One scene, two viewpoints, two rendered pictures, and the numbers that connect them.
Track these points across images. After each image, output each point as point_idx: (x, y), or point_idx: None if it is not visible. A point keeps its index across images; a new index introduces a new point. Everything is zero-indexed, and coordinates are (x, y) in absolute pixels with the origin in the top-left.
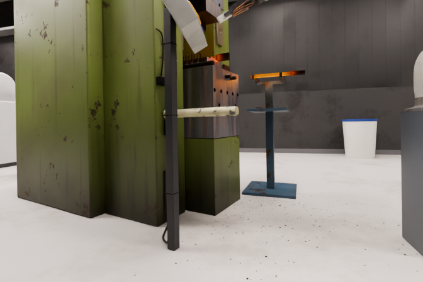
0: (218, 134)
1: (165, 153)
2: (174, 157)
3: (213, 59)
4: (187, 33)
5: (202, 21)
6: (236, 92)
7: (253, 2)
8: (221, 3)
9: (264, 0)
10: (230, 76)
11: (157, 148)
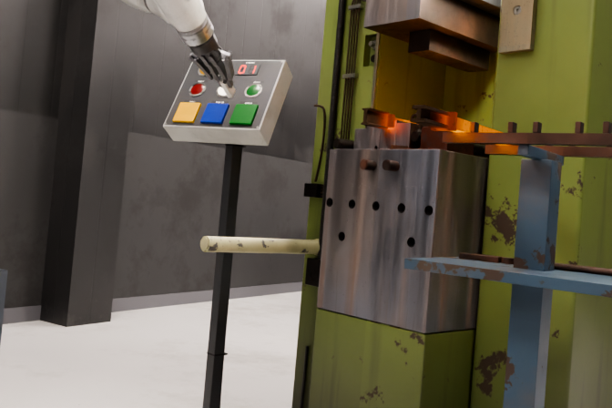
0: (330, 301)
1: (313, 316)
2: (213, 302)
3: (374, 128)
4: (188, 138)
5: (416, 34)
6: (424, 204)
7: (212, 50)
8: None
9: (194, 47)
10: (361, 166)
11: (301, 302)
